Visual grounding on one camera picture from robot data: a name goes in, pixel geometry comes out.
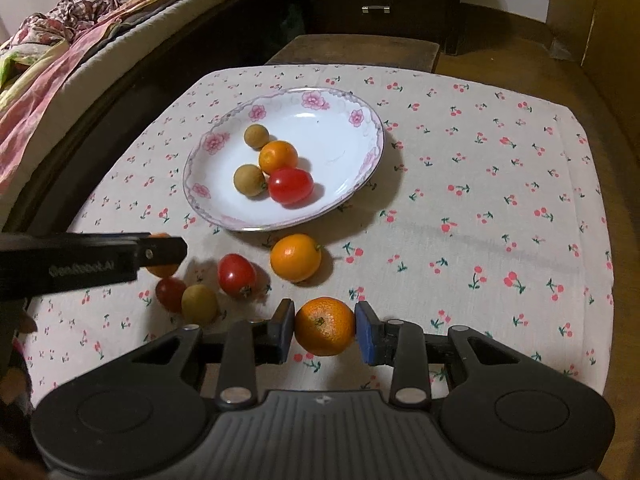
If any red cherry tomato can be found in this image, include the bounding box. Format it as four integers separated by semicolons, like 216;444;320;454
155;277;188;313
268;167;315;206
218;253;258;297

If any green yellow blanket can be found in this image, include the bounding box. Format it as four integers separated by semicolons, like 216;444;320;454
0;45;51;101

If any orange mandarin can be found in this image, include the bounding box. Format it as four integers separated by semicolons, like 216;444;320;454
145;232;182;279
270;233;322;283
258;140;299;175
294;297;358;356

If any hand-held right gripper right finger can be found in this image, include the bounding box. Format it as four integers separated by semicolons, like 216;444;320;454
354;301;526;408

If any yellow wooden wardrobe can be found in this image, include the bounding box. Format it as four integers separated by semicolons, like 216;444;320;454
545;0;640;126

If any person's left hand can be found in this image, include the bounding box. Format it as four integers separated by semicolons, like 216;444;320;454
14;309;39;335

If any beige bed mattress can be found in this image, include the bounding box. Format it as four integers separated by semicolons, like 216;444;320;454
0;0;283;211

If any dark floral cloth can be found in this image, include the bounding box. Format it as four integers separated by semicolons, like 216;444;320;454
10;0;121;51

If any pink floral blanket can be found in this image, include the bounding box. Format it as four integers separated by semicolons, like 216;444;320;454
0;0;236;196

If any dark wooden nightstand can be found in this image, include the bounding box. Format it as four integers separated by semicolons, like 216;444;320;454
300;0;461;56

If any dark wooden low table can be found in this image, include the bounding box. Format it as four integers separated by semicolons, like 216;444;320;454
265;35;442;73

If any dark bed frame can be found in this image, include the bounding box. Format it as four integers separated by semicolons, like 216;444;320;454
0;0;311;241

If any cherry print tablecloth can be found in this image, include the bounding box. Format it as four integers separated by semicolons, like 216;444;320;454
22;64;616;411

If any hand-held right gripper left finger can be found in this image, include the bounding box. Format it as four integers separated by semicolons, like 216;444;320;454
127;299;296;408

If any white floral rim plate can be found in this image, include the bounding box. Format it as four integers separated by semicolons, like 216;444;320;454
181;86;386;232

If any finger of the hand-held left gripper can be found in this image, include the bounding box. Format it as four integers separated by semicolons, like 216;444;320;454
0;231;189;269

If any tan longan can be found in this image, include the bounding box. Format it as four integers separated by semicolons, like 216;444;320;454
244;123;270;150
181;284;219;323
233;164;266;197

